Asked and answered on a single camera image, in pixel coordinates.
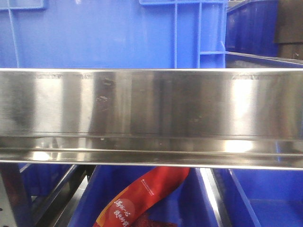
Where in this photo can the blue bin upper right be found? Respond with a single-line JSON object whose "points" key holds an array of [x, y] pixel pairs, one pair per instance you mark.
{"points": [[250, 33]]}

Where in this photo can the stainless steel shelf rail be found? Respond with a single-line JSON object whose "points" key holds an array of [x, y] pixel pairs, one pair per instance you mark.
{"points": [[221, 118]]}

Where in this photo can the blue bin lower middle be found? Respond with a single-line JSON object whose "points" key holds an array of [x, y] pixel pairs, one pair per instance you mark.
{"points": [[187, 206]]}

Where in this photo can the red snack bag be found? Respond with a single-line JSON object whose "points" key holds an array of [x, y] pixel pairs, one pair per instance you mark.
{"points": [[125, 208]]}

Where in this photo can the blue bin lower left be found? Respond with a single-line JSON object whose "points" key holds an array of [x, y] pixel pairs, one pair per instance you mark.
{"points": [[40, 179]]}

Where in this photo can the blue bin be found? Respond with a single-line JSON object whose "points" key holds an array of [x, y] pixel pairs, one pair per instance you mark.
{"points": [[250, 33], [262, 198], [187, 206], [40, 179]]}

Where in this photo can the blue bin lower right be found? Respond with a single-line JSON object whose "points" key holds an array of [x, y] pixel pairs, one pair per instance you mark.
{"points": [[262, 198]]}

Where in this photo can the steel shelf upright post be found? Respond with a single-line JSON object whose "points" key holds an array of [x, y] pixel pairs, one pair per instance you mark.
{"points": [[15, 210]]}

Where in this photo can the large blue bin upper shelf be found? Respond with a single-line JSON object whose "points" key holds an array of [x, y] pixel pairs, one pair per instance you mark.
{"points": [[112, 33]]}

